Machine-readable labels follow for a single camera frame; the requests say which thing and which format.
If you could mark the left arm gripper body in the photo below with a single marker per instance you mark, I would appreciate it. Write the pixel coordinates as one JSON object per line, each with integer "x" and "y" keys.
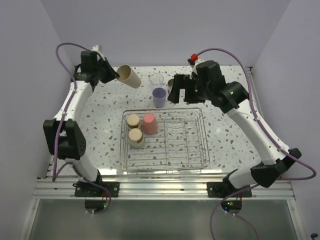
{"x": 99, "y": 69}

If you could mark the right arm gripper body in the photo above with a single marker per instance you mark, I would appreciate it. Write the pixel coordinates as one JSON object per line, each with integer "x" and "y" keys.
{"x": 204, "y": 90}

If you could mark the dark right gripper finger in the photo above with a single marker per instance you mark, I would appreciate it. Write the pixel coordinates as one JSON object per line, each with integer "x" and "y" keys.
{"x": 180, "y": 82}
{"x": 191, "y": 91}

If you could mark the tall beige cup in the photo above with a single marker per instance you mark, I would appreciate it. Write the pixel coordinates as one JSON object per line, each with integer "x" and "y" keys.
{"x": 128, "y": 76}

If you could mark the large clear glass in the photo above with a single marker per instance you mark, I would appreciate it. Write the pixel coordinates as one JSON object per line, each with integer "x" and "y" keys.
{"x": 156, "y": 80}

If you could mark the purple plastic cup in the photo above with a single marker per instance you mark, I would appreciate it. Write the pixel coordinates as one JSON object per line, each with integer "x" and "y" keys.
{"x": 159, "y": 96}

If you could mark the coral red plastic cup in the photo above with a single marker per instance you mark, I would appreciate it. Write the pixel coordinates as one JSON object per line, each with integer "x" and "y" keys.
{"x": 150, "y": 124}

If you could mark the steel cork-band cup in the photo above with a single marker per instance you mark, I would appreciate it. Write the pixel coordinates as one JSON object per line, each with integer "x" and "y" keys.
{"x": 170, "y": 85}
{"x": 134, "y": 122}

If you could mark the steel cup with cork band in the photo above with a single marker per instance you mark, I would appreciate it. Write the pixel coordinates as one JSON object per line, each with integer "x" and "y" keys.
{"x": 136, "y": 138}

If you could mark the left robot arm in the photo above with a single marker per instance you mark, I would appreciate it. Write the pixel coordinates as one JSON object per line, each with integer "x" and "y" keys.
{"x": 64, "y": 137}

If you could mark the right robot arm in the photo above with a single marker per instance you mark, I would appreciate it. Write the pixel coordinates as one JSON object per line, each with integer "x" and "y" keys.
{"x": 275, "y": 156}

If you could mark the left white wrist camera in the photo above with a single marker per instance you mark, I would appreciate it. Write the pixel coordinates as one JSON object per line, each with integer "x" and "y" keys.
{"x": 97, "y": 48}

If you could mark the wire dish rack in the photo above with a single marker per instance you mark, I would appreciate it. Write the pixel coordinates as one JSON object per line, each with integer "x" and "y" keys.
{"x": 180, "y": 142}

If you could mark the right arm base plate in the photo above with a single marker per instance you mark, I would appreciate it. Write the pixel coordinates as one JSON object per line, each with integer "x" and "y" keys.
{"x": 222, "y": 190}

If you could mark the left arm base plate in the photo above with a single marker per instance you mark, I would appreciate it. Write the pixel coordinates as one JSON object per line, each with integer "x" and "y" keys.
{"x": 87, "y": 190}

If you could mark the aluminium rail frame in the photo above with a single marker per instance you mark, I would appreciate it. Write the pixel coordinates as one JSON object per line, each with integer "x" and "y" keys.
{"x": 159, "y": 204}

